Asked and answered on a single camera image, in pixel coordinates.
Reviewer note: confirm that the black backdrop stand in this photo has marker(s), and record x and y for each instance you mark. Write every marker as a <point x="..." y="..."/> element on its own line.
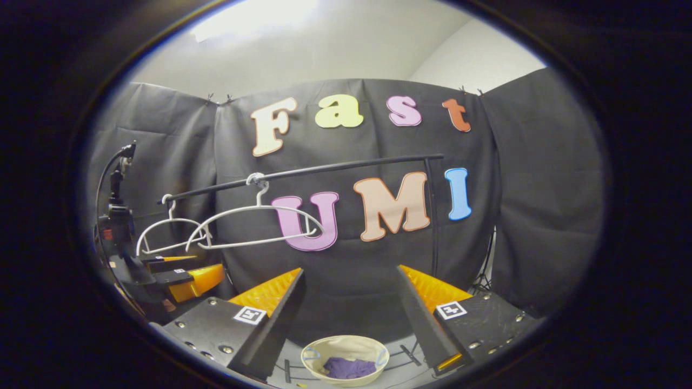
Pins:
<point x="483" y="265"/>

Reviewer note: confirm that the white clothes hanger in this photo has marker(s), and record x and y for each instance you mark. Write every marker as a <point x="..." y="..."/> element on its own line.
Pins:
<point x="162" y="222"/>
<point x="259" y="208"/>

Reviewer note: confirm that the cream laundry hamper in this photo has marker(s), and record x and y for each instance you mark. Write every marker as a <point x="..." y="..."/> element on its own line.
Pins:
<point x="346" y="346"/>

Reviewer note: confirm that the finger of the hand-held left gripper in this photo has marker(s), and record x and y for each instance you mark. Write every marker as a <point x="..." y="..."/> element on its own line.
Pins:
<point x="200" y="283"/>
<point x="170" y="263"/>

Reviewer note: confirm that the purple shirt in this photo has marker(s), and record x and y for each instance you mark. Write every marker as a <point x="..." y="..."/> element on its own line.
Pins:
<point x="348" y="368"/>

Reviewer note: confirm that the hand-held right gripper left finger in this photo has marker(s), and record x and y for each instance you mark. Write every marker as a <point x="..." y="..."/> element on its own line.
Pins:
<point x="275" y="329"/>

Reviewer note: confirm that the black clothes rack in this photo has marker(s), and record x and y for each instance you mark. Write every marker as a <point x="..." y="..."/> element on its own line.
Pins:
<point x="351" y="165"/>

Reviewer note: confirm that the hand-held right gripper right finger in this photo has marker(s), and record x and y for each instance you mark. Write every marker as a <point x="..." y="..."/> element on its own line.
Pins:
<point x="421" y="324"/>

